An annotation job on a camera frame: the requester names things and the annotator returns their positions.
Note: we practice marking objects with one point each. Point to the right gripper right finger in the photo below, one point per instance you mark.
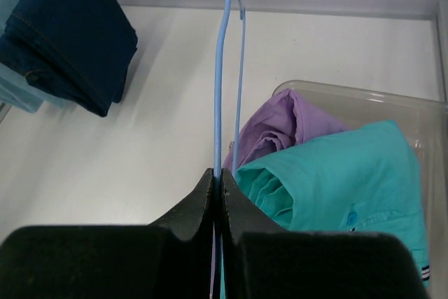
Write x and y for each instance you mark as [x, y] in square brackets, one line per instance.
[263, 260]

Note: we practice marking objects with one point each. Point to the navy trousers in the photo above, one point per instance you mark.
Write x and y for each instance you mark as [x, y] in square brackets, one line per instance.
[77, 50]

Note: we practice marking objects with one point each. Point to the right aluminium frame post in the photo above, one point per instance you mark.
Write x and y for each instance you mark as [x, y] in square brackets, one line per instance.
[441, 34]

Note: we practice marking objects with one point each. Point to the teal trousers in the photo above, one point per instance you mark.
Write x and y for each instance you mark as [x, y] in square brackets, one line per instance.
[364, 180]

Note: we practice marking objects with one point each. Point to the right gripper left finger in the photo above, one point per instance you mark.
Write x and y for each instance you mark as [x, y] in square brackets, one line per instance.
[168, 258]

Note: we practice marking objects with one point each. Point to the light blue trousers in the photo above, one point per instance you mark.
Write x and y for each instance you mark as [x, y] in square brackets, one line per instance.
[15, 90]

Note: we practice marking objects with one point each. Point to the blue hanger with teal trousers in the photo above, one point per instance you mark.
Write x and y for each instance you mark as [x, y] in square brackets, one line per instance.
[217, 260]

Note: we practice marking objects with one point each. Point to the clear plastic bin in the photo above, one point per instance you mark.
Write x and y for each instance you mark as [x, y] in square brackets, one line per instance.
[424, 124]

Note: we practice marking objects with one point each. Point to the purple trousers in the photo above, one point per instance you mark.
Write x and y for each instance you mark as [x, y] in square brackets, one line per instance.
[284, 120]

